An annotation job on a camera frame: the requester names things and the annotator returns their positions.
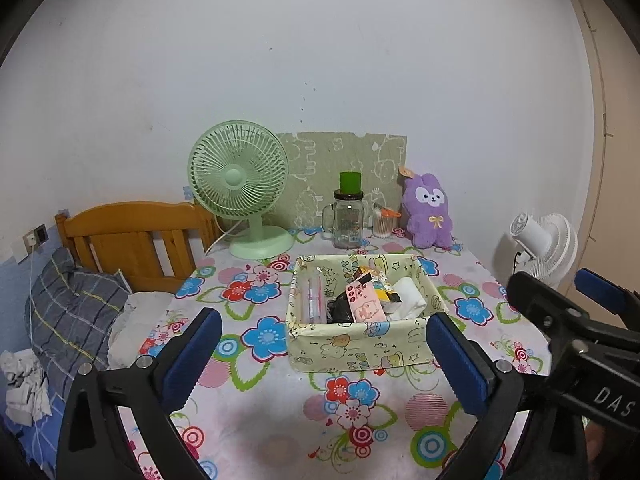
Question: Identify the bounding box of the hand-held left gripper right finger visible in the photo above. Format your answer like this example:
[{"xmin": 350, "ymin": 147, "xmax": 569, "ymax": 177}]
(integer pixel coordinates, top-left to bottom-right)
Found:
[{"xmin": 425, "ymin": 311, "xmax": 588, "ymax": 480}]

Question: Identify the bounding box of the white cloth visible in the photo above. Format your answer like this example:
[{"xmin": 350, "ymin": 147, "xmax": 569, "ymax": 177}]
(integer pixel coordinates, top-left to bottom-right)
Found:
[
  {"xmin": 0, "ymin": 349, "xmax": 52, "ymax": 426},
  {"xmin": 387, "ymin": 277, "xmax": 426, "ymax": 321}
]

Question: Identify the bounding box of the white bed sheet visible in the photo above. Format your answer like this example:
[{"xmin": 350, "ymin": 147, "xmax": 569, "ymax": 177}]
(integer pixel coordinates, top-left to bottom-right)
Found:
[{"xmin": 107, "ymin": 291, "xmax": 173, "ymax": 368}]

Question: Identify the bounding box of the blue bed sheet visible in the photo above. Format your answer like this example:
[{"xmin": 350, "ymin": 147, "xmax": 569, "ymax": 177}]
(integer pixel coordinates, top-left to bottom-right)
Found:
[{"xmin": 2, "ymin": 410, "xmax": 66, "ymax": 471}]

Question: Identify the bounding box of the white standing fan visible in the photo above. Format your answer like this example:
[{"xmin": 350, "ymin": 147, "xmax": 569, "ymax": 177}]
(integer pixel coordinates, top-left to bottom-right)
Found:
[{"xmin": 492, "ymin": 212, "xmax": 579, "ymax": 291}]

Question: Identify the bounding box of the white crumpled cloth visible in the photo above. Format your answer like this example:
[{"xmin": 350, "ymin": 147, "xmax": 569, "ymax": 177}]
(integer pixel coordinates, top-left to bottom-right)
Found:
[{"xmin": 0, "ymin": 349, "xmax": 52, "ymax": 426}]

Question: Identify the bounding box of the purple plush bunny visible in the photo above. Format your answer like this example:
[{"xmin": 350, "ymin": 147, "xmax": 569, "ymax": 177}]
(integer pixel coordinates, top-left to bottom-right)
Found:
[{"xmin": 399, "ymin": 166, "xmax": 458, "ymax": 250}]

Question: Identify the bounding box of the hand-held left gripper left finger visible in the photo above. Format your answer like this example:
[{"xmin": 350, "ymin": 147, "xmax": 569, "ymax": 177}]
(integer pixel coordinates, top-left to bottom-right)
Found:
[{"xmin": 56, "ymin": 307, "xmax": 223, "ymax": 480}]

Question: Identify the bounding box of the small jar orange lid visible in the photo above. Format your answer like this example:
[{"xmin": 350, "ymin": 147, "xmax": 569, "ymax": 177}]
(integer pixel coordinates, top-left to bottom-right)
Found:
[{"xmin": 372, "ymin": 205, "xmax": 401, "ymax": 238}]

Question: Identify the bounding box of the white fan cord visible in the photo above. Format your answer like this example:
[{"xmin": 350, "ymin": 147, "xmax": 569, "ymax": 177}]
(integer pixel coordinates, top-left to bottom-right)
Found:
[{"xmin": 204, "ymin": 220, "xmax": 246, "ymax": 256}]

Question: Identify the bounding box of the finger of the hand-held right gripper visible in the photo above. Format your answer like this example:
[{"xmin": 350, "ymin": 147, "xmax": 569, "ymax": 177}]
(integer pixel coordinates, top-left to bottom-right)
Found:
[
  {"xmin": 574, "ymin": 268, "xmax": 640, "ymax": 318},
  {"xmin": 506, "ymin": 271, "xmax": 606, "ymax": 358}
]

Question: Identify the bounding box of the yellow fabric storage box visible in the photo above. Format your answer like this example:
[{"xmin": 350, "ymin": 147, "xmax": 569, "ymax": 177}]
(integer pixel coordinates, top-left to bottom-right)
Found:
[{"xmin": 285, "ymin": 253, "xmax": 451, "ymax": 375}]

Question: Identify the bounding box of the clear plastic pack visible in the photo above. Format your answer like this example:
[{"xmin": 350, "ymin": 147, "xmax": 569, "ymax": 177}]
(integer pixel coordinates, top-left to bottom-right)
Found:
[{"xmin": 299, "ymin": 276, "xmax": 328, "ymax": 326}]

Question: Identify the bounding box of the grey plaid pillow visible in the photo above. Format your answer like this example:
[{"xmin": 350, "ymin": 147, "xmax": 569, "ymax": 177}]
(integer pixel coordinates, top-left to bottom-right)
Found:
[{"xmin": 25, "ymin": 246, "xmax": 132, "ymax": 401}]

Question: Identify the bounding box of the glass jar mug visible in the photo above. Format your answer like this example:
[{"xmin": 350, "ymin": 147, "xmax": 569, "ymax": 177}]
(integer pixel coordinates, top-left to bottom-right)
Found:
[{"xmin": 320, "ymin": 189, "xmax": 366, "ymax": 250}]

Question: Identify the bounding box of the green printed board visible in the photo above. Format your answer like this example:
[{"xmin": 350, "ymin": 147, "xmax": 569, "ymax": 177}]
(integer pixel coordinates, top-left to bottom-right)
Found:
[{"xmin": 274, "ymin": 131, "xmax": 408, "ymax": 231}]

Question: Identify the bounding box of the pink printed packet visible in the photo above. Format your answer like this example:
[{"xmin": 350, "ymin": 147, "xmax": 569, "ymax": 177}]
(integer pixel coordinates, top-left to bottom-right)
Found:
[{"xmin": 345, "ymin": 280, "xmax": 388, "ymax": 323}]

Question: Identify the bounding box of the green desk fan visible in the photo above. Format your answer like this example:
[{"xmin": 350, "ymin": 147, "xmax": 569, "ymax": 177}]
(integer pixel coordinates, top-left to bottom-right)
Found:
[{"xmin": 187, "ymin": 120, "xmax": 295, "ymax": 261}]

